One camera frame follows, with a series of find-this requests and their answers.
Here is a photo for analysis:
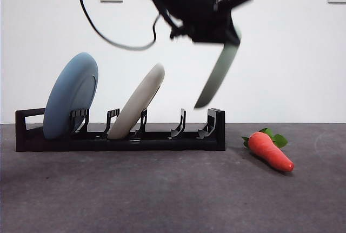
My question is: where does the green plate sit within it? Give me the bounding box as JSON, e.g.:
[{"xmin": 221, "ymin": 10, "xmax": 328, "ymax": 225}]
[{"xmin": 194, "ymin": 26, "xmax": 242, "ymax": 109}]

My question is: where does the orange carrot with green leaves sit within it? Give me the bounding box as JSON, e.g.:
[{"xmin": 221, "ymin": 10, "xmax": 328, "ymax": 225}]
[{"xmin": 242, "ymin": 128, "xmax": 295, "ymax": 173}]

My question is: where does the beige plate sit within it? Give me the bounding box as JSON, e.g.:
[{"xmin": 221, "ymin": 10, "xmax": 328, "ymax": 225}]
[{"xmin": 107, "ymin": 63, "xmax": 165, "ymax": 139}]

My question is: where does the black plate rack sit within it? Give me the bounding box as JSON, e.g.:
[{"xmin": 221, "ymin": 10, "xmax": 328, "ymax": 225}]
[{"xmin": 15, "ymin": 108, "xmax": 227, "ymax": 152}]

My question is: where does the blue plate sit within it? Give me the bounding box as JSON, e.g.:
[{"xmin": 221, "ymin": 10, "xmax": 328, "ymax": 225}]
[{"xmin": 43, "ymin": 52, "xmax": 99, "ymax": 139}]

